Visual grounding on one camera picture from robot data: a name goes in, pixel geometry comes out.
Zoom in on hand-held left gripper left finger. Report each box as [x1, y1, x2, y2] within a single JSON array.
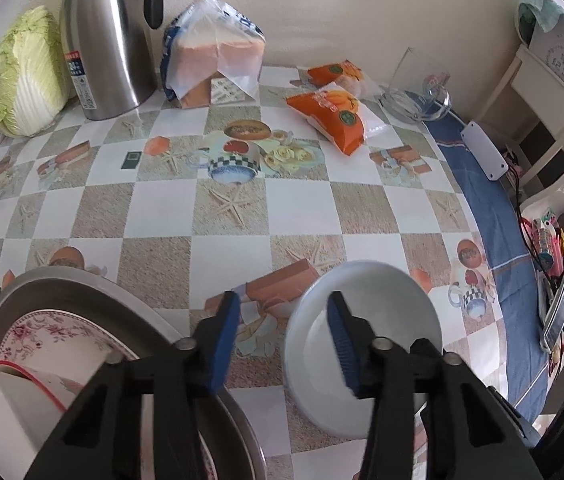
[[24, 290, 241, 480]]

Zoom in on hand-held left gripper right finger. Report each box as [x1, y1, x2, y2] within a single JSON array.
[[326, 290, 545, 480]]

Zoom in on large white bowl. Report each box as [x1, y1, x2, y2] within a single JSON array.
[[284, 260, 444, 439]]

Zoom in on round pink floral plate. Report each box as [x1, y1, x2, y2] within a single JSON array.
[[0, 310, 139, 397]]

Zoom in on orange snack packet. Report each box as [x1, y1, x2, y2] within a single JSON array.
[[307, 60, 379, 97], [286, 85, 389, 157]]

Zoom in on pink toy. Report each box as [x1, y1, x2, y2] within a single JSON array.
[[532, 212, 564, 281]]

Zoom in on white power strip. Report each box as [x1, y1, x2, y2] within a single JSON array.
[[460, 121, 509, 182]]

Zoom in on clear glass mug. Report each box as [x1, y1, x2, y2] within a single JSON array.
[[379, 47, 456, 124]]

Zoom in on white cutout chair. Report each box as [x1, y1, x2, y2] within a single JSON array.
[[519, 140, 564, 223]]

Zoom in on bagged sliced bread loaf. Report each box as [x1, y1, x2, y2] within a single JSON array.
[[161, 0, 267, 109]]

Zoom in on stainless steel thermos jug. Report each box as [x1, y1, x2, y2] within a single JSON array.
[[59, 0, 164, 122]]

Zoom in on white side table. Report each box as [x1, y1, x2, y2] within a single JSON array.
[[477, 44, 564, 191]]

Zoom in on napa cabbage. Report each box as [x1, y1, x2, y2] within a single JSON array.
[[0, 5, 78, 138]]

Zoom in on white printed plaque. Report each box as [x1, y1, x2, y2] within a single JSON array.
[[529, 10, 564, 111]]

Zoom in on green cloth item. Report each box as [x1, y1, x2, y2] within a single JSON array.
[[516, 0, 560, 47]]

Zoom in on red and black cable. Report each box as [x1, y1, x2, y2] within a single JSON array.
[[504, 157, 555, 283]]

